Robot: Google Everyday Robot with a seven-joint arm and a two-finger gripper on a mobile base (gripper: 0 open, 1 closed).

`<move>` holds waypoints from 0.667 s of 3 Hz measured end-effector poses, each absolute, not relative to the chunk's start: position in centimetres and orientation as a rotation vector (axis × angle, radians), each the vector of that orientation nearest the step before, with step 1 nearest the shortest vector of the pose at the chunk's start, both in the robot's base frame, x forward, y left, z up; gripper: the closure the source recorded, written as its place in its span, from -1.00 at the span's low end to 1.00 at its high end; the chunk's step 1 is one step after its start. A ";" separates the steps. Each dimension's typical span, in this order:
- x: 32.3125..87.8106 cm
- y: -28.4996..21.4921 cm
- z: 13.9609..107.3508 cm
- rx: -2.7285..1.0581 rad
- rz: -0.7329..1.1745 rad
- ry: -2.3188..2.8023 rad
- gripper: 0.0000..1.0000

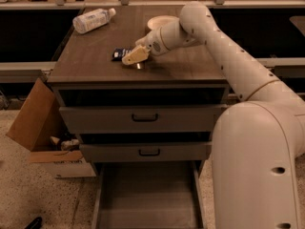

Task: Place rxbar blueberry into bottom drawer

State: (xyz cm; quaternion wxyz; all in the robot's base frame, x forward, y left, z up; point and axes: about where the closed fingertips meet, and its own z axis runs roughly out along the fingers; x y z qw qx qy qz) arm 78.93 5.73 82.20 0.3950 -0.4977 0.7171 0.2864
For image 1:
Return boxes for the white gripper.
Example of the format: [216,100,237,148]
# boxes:
[122,29,169,65]

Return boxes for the dark blue rxbar wrapper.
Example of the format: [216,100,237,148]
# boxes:
[112,48,132,61]

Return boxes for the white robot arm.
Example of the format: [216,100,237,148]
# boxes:
[122,2,305,229]

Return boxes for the grey drawer cabinet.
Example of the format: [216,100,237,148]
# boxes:
[47,5,232,177]

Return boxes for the grey top drawer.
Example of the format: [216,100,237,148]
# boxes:
[59,105,225,134]

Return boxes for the grey middle drawer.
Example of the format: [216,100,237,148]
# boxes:
[80,142,212,163]

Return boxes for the grey open bottom drawer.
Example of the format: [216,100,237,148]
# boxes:
[91,161,207,229]

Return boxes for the white paper bowl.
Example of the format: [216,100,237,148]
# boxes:
[147,15,177,31]

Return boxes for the clear plastic water bottle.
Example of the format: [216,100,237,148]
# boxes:
[72,8,116,34]

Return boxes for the crumpled items in box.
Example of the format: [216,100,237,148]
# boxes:
[50,136,79,151]

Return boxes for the open cardboard box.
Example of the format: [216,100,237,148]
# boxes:
[7,79,95,178]

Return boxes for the black object on floor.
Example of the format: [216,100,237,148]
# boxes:
[25,217,42,229]

